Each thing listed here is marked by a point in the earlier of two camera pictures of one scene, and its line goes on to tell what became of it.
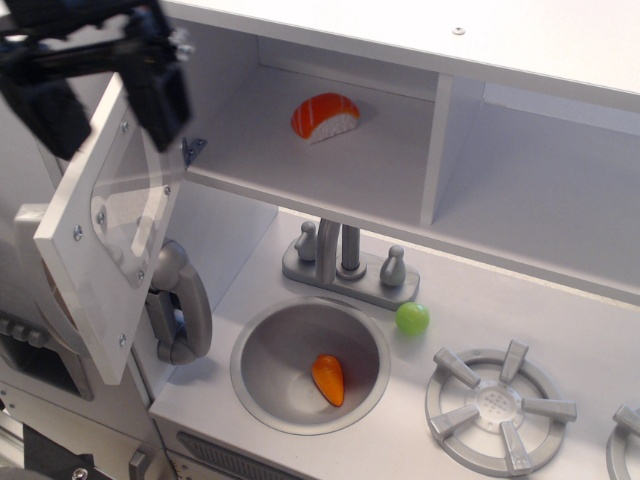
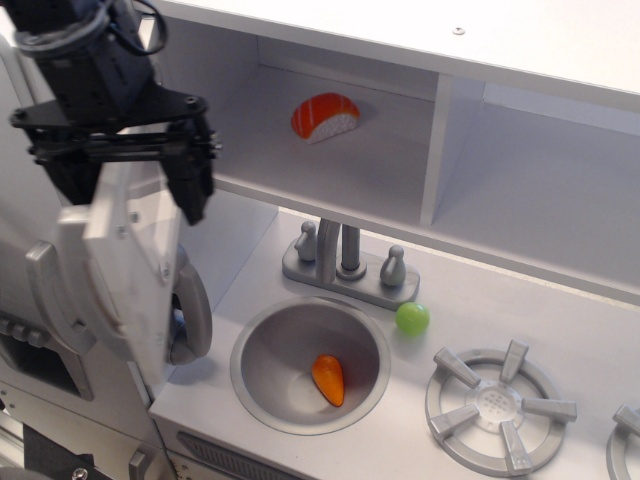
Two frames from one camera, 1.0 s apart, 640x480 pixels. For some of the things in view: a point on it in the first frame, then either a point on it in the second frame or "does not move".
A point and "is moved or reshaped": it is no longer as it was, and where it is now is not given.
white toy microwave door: [100, 232] is moved or reshaped
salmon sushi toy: [324, 117] does not move
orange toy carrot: [328, 373] does not move
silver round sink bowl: [272, 359] does not move
